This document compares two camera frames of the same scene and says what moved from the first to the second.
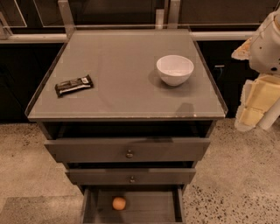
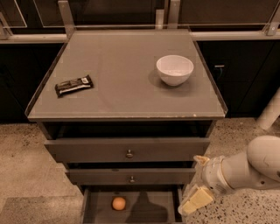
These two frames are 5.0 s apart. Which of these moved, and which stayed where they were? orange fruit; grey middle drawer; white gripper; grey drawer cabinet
Moved: white gripper
Stayed: grey middle drawer; grey drawer cabinet; orange fruit
